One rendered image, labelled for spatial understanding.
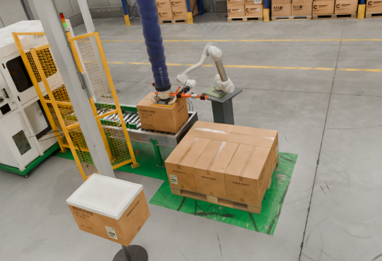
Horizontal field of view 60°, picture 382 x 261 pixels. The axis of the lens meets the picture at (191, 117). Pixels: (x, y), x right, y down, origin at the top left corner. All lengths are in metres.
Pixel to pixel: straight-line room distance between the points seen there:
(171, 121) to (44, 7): 2.11
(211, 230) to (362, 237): 1.60
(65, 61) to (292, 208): 3.08
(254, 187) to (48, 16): 2.83
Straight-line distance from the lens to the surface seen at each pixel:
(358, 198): 4.47
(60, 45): 3.81
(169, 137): 4.56
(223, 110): 5.12
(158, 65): 4.36
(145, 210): 3.37
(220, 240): 3.93
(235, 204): 4.23
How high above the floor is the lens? 3.06
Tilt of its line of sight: 30 degrees down
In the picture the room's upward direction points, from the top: 10 degrees counter-clockwise
